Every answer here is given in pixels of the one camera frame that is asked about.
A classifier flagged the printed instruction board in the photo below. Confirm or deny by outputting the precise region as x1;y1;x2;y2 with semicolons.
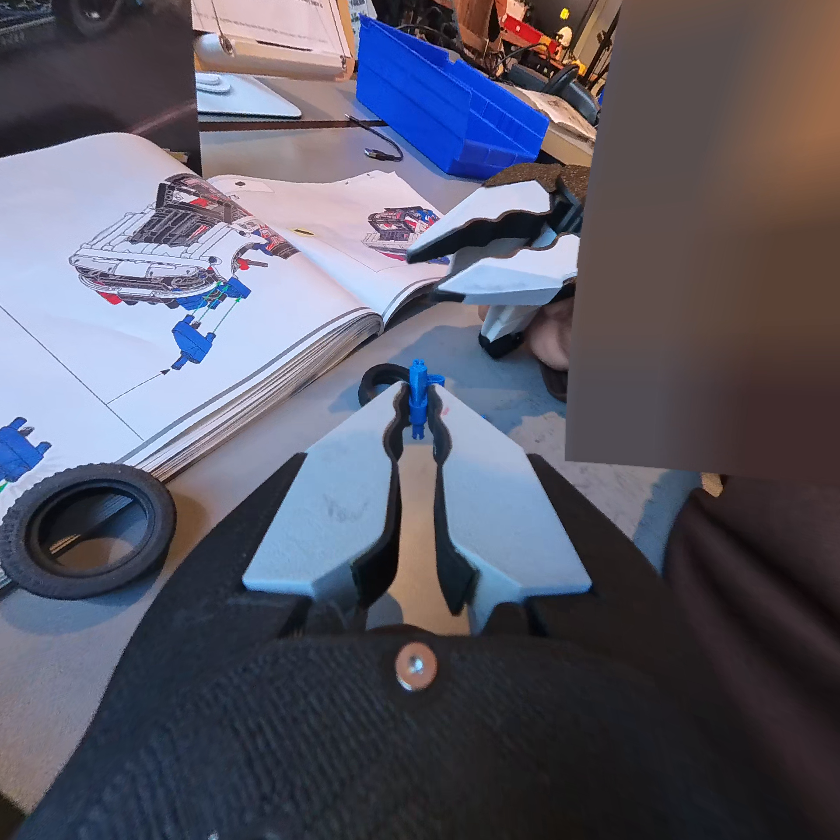
192;0;358;81

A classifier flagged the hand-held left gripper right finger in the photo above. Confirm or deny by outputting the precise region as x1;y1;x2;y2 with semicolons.
430;384;592;618

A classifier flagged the open instruction booklet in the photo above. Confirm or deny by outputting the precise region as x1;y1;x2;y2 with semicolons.
0;131;490;592

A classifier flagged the black cable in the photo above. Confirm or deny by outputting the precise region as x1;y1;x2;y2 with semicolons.
344;113;404;163

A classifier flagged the white stand base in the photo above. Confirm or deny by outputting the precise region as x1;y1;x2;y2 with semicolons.
196;71;303;120

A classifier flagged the black toy tyre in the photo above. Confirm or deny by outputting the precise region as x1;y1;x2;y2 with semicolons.
360;363;409;408
0;462;177;599

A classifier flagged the tan table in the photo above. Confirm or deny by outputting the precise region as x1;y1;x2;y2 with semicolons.
525;85;599;168

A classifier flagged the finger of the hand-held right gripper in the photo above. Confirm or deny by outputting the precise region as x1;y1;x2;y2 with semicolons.
406;180;553;265
436;235;581;360

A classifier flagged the grey desk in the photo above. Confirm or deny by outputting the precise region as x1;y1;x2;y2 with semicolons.
0;75;703;815

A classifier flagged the black car picture box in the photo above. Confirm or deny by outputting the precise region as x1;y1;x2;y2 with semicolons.
0;0;201;175

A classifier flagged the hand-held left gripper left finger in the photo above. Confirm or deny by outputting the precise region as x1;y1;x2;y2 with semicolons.
243;382;404;608

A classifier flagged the blue storage bin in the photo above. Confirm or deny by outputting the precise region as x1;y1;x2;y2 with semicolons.
356;14;551;179

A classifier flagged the person's right hand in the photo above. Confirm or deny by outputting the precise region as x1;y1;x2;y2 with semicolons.
527;298;573;373

